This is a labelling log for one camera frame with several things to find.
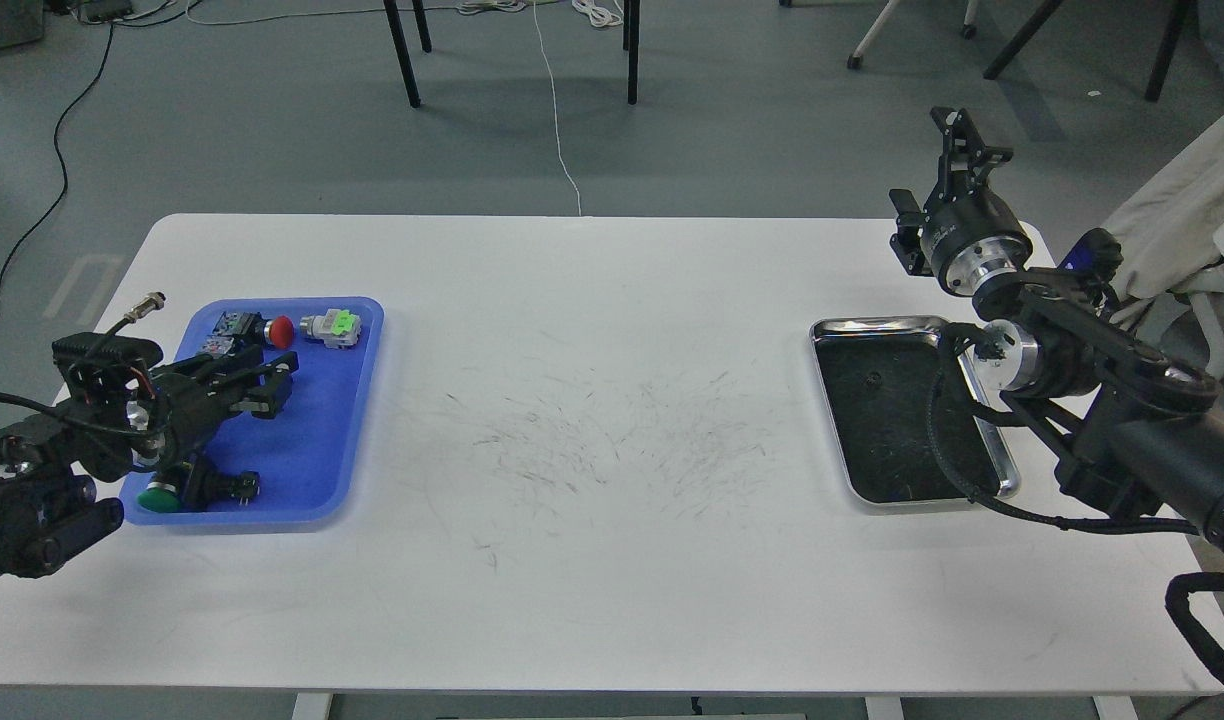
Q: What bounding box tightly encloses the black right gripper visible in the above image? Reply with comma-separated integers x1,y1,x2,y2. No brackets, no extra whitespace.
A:
887,108,1033,298

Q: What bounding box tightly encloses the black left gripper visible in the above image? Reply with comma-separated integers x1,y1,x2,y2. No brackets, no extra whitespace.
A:
137,347,297,460

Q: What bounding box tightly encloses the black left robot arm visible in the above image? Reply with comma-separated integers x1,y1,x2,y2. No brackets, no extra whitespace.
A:
0,332,297,578

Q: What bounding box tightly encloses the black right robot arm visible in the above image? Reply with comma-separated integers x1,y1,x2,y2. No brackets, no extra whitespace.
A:
887,108,1224,684

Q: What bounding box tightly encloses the blue plastic tray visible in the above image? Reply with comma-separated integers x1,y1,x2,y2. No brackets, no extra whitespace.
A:
119,296,384,534

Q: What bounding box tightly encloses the steel tray with black mat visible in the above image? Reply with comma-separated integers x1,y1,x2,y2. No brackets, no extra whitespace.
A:
810,315,1022,509

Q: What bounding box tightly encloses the beige cloth cover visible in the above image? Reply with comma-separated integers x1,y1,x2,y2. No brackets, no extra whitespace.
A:
1104,114,1224,324

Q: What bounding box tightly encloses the black chair leg right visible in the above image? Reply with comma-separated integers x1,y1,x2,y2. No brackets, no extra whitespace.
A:
621,0,641,107

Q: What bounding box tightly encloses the black chair leg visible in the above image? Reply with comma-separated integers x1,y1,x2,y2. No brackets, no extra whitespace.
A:
621,0,641,107
382,0,433,109

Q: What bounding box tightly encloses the black chair leg left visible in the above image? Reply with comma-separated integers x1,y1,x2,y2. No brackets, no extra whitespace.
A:
382,0,433,109

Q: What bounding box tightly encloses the red push button switch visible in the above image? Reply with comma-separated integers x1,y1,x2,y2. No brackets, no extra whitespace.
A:
208,311,297,354

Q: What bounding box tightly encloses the grey switch with green label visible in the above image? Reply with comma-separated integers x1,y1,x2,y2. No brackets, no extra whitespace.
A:
297,307,362,348

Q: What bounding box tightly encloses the green push button switch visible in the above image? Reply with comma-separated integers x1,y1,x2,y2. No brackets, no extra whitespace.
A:
136,454,261,514

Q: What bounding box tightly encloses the white floor cable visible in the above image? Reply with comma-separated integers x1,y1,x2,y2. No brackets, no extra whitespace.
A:
458,0,625,218

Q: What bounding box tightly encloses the black floor cable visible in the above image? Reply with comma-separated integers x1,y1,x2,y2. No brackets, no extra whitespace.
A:
0,0,173,340

